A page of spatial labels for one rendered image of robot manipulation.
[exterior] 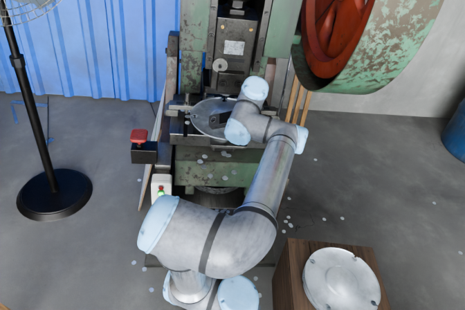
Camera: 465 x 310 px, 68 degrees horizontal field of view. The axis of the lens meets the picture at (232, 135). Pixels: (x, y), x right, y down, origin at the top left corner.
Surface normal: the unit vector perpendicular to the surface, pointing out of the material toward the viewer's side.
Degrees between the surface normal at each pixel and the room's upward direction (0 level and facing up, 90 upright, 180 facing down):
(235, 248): 38
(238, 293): 7
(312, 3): 55
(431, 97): 90
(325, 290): 0
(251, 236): 33
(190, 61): 90
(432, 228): 0
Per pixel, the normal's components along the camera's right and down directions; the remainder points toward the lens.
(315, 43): -0.27, -0.61
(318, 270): 0.12, -0.78
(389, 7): 0.08, 0.56
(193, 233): -0.06, -0.39
